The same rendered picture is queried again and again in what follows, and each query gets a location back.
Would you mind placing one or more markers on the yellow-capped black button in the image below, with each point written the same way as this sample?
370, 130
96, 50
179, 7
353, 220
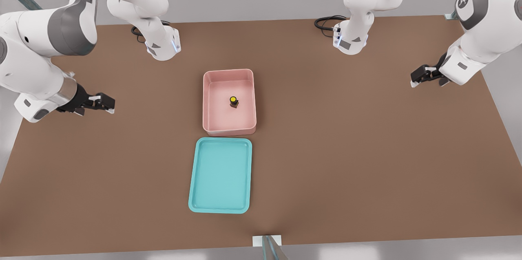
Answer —
233, 101

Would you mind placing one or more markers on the pink plastic box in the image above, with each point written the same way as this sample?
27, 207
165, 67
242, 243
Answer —
229, 119

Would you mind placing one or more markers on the pale blue-green tray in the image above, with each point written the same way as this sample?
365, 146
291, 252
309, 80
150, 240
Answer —
220, 176

